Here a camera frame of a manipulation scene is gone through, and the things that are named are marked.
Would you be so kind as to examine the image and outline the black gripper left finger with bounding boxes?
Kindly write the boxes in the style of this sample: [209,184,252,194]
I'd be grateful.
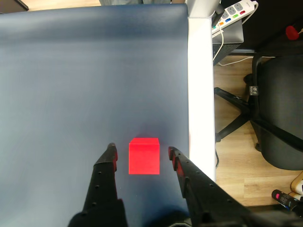
[68,142,128,227]

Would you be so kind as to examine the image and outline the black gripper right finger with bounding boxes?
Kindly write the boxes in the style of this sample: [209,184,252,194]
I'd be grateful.
[168,146,258,227]

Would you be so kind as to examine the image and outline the red cube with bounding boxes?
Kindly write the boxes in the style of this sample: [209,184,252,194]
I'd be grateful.
[128,138,160,175]

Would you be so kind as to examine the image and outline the black pink marker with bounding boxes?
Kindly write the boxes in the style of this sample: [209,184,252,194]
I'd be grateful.
[271,189,303,211]

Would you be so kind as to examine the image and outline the pale wooden round object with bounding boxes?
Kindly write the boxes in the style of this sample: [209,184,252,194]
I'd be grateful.
[290,171,303,195]

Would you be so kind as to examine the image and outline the dark blue-grey mat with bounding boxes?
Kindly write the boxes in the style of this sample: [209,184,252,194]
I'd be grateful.
[0,3,193,227]

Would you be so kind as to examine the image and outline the black office chair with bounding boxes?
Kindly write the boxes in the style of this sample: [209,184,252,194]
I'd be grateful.
[214,53,303,171]

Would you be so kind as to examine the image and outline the grey computer case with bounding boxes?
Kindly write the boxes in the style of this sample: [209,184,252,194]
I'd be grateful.
[212,18,244,66]

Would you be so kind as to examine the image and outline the red round object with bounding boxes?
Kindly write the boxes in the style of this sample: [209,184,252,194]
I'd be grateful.
[285,25,301,41]

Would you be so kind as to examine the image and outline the white power strip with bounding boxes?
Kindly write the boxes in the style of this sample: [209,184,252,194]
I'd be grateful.
[211,0,259,34]

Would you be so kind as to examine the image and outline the white power cable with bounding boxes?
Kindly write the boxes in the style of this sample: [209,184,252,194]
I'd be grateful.
[212,2,259,67]

